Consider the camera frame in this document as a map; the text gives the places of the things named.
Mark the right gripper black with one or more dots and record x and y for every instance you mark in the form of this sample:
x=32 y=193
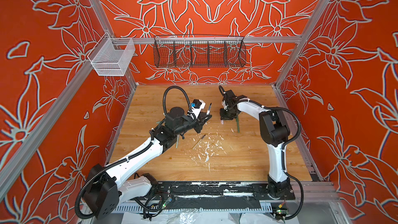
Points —
x=223 y=117

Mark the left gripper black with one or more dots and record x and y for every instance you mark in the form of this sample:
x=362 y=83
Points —
x=199 y=121

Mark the green pen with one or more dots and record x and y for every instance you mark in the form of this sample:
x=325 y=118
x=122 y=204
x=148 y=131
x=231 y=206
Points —
x=177 y=141
x=237 y=123

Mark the pink pen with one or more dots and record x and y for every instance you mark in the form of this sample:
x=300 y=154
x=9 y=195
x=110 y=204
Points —
x=209 y=109

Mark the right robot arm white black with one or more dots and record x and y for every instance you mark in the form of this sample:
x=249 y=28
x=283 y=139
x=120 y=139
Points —
x=278 y=127

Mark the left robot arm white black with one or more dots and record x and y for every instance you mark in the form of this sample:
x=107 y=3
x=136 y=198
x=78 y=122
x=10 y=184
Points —
x=108 y=186

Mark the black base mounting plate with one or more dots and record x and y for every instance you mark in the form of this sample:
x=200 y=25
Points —
x=202 y=189

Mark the clear plastic bin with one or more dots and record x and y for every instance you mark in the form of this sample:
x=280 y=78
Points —
x=112 y=56

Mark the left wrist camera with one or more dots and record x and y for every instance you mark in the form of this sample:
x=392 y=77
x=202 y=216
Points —
x=197 y=106

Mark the black wire basket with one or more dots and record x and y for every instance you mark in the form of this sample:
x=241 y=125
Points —
x=199 y=51

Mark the grey cable duct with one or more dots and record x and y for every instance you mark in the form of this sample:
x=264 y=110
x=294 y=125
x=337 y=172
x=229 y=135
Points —
x=133 y=207

